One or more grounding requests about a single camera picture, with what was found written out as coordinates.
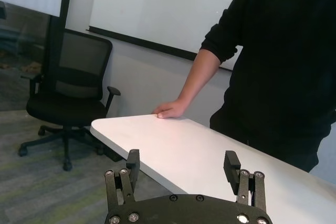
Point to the black shirt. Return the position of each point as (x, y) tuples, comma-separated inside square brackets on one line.
[(278, 51)]

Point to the white rolling pedestal table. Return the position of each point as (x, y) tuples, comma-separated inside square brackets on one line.
[(199, 150)]

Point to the black trousers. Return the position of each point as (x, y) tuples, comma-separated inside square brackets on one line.
[(305, 159)]

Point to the black framed wall panel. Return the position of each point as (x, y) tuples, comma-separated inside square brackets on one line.
[(162, 9)]

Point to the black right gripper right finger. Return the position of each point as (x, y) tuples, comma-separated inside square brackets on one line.
[(233, 167)]

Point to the person's right hand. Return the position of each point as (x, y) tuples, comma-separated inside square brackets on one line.
[(170, 110)]

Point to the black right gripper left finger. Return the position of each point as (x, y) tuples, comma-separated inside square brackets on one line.
[(132, 167)]

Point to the black mesh office chair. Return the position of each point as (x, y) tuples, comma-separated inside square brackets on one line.
[(76, 85)]

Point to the person's right forearm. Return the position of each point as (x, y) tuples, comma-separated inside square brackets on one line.
[(199, 77)]

